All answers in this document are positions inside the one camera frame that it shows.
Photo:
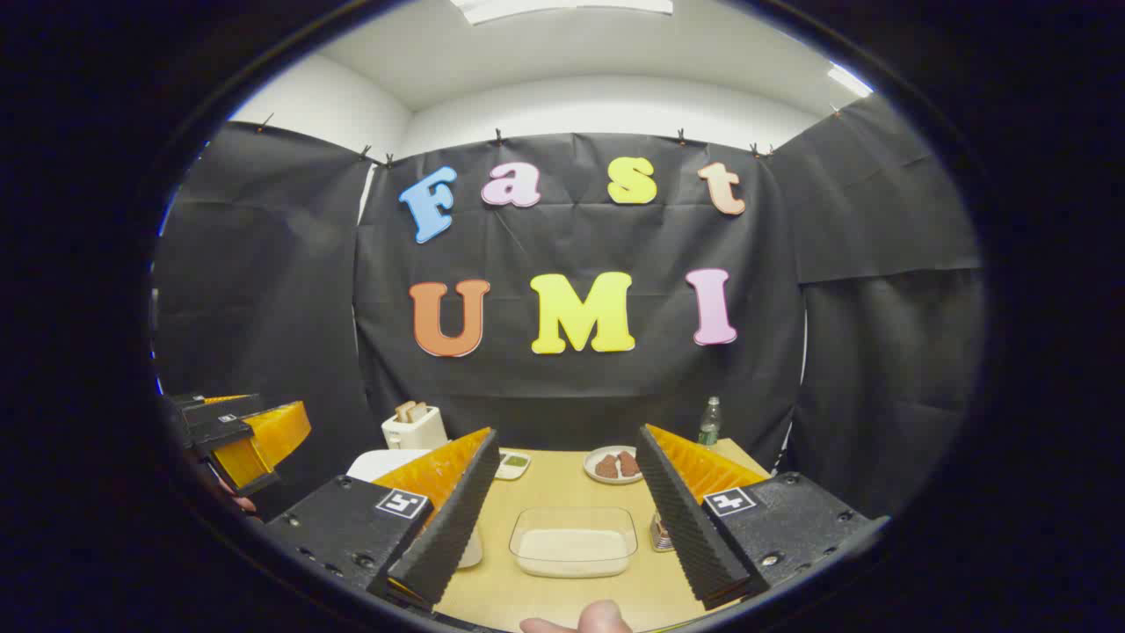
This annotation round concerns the clear container of rice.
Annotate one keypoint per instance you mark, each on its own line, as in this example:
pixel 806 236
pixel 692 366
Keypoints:
pixel 573 549

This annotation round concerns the white sectioned condiment dish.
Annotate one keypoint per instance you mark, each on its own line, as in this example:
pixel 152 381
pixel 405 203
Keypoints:
pixel 514 464

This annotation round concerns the toasted bread slice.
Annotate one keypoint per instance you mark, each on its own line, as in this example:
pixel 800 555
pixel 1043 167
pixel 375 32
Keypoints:
pixel 404 411
pixel 419 410

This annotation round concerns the brown meat piece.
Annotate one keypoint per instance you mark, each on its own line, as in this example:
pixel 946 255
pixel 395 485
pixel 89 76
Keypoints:
pixel 628 464
pixel 606 467

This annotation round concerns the clear green-label water bottle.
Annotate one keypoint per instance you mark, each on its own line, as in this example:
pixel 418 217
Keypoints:
pixel 709 424

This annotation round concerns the black backdrop cloth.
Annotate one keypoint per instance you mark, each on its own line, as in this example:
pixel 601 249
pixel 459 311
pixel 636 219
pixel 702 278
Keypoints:
pixel 571 237

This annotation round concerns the white rice cooker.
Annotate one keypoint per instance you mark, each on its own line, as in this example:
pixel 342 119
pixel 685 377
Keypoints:
pixel 387 464

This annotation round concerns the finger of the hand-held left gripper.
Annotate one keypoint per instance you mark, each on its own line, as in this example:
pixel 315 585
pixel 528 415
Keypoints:
pixel 264 440
pixel 220 406

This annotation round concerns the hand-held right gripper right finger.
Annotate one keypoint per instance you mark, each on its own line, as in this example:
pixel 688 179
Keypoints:
pixel 685 527

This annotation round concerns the white round plate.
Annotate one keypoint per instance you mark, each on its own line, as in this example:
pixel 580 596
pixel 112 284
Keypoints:
pixel 615 479

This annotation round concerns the white toaster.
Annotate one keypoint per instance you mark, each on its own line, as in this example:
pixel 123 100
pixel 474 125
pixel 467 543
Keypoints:
pixel 417 432

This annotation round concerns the ceiling light panel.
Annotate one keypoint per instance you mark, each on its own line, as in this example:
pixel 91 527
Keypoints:
pixel 562 7

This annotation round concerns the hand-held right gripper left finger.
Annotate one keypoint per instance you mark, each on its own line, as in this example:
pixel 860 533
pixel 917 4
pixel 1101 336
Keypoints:
pixel 457 519

